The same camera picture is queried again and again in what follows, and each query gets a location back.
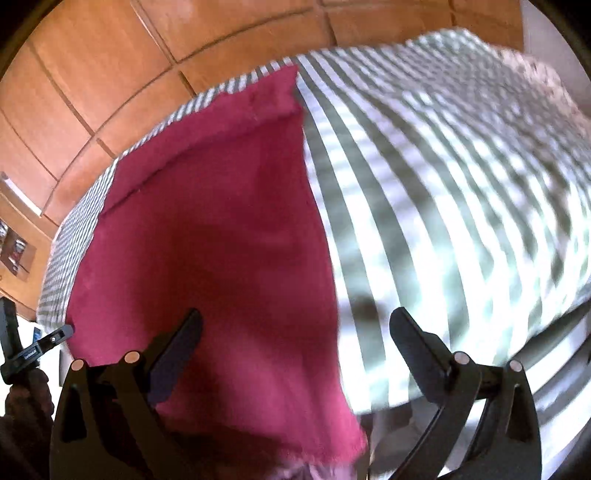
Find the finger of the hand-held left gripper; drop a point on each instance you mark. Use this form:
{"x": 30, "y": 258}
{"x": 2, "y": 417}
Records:
{"x": 8, "y": 327}
{"x": 57, "y": 338}

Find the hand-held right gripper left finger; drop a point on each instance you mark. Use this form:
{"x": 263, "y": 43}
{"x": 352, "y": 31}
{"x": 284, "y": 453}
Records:
{"x": 178, "y": 353}

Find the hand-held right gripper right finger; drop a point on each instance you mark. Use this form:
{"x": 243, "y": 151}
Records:
{"x": 415, "y": 353}

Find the dark red garment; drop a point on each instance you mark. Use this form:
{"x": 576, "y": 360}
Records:
{"x": 221, "y": 258}

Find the person's left forearm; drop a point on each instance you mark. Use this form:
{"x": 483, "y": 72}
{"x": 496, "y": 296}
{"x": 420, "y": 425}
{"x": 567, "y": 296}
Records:
{"x": 23, "y": 447}

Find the person's left hand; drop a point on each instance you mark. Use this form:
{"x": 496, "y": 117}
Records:
{"x": 32, "y": 397}

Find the wooden shelf unit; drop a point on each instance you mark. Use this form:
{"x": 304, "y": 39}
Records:
{"x": 18, "y": 249}

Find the green white checkered blanket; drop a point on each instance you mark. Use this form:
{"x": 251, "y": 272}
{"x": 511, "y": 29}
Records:
{"x": 438, "y": 184}

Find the wooden wardrobe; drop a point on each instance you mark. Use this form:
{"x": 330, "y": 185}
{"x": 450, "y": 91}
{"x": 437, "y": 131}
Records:
{"x": 92, "y": 83}

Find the floral bed sheet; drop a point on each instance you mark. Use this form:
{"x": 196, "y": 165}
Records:
{"x": 549, "y": 87}

